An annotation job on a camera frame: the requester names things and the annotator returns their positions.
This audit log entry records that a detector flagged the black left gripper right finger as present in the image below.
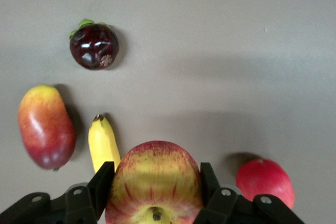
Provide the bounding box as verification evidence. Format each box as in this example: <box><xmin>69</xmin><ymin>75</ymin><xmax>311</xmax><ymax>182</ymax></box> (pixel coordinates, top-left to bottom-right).
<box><xmin>199</xmin><ymin>162</ymin><xmax>305</xmax><ymax>224</ymax></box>

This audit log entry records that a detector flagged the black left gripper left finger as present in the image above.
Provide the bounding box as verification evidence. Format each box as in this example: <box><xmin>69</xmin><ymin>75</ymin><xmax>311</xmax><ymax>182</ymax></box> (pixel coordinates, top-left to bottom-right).
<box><xmin>0</xmin><ymin>161</ymin><xmax>116</xmax><ymax>224</ymax></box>

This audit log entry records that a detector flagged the yellow banana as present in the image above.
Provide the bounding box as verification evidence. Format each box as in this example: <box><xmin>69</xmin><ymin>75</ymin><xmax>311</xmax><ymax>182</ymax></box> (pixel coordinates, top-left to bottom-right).
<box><xmin>88</xmin><ymin>113</ymin><xmax>122</xmax><ymax>174</ymax></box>

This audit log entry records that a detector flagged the red yellow striped apple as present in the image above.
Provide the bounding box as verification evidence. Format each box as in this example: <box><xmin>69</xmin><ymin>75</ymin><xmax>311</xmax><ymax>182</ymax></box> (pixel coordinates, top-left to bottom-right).
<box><xmin>104</xmin><ymin>140</ymin><xmax>205</xmax><ymax>224</ymax></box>

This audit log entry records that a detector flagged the red pomegranate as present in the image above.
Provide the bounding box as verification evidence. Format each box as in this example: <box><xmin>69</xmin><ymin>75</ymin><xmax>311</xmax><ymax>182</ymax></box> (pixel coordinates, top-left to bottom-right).
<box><xmin>235</xmin><ymin>158</ymin><xmax>296</xmax><ymax>210</ymax></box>

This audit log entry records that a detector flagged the red yellow mango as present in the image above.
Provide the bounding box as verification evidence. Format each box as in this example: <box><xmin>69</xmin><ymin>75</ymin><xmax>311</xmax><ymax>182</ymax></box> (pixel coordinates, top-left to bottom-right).
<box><xmin>17</xmin><ymin>84</ymin><xmax>77</xmax><ymax>172</ymax></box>

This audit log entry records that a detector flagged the brown table cover sheet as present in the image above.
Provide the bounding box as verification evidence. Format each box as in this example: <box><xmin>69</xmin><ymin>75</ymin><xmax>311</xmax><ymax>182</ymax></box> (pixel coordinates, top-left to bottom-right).
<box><xmin>0</xmin><ymin>0</ymin><xmax>336</xmax><ymax>224</ymax></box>

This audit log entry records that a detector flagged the dark purple mangosteen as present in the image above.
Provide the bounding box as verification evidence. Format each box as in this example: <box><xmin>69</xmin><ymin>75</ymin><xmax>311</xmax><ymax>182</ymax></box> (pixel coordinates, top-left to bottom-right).
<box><xmin>69</xmin><ymin>18</ymin><xmax>120</xmax><ymax>71</ymax></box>

